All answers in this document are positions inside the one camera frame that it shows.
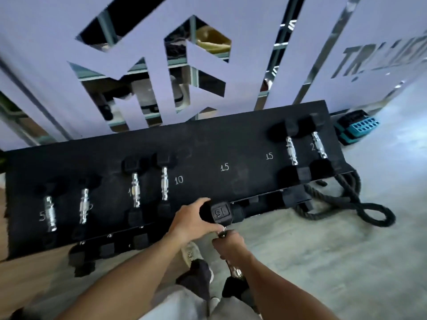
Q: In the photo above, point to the dark grey trousers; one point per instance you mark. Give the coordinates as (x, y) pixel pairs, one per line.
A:
(196, 279)

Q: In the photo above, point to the white cutout partition panel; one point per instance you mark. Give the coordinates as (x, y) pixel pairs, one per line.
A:
(250, 29)

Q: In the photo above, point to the person's left forearm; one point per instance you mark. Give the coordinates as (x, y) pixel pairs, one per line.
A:
(126, 283)

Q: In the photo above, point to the small black hex dumbbell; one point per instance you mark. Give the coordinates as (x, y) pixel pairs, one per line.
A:
(50, 213)
(84, 206)

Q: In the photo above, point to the person's left hand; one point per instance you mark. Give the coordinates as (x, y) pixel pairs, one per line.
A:
(186, 223)

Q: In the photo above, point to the black rounded device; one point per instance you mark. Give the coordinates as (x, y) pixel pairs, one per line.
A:
(106, 113)

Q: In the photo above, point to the person's right forearm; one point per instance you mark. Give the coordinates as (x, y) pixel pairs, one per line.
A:
(287, 289)

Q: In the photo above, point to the black dumbbell rack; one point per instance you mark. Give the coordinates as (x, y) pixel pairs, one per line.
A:
(217, 143)

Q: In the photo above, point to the white sneaker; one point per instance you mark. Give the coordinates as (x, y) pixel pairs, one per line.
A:
(191, 254)

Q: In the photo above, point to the brown padded item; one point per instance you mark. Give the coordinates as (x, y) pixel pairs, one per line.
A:
(267, 85)

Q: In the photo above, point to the teal metal shelving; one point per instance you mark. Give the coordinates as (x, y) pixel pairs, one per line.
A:
(106, 28)

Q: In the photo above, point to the row of shelved dumbbells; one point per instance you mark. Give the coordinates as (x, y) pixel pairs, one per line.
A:
(140, 241)

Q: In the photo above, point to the grey zip case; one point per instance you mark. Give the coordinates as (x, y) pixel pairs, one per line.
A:
(143, 94)

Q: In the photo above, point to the person's right hand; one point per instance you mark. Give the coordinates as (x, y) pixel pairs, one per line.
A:
(233, 246)

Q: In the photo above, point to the yellow cushion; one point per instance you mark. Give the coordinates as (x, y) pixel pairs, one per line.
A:
(213, 43)

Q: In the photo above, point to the teal and black step platform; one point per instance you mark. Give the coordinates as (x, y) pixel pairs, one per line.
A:
(362, 126)

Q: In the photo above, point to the white shirt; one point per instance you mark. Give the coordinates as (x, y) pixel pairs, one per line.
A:
(173, 303)

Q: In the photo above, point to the medium black hex dumbbell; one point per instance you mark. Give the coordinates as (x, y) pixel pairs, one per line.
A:
(221, 211)
(164, 183)
(135, 189)

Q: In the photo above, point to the black crinkled bag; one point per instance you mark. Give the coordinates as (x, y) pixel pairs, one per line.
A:
(175, 46)

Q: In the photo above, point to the large black hex dumbbell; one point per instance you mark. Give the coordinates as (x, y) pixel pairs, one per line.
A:
(291, 149)
(319, 144)

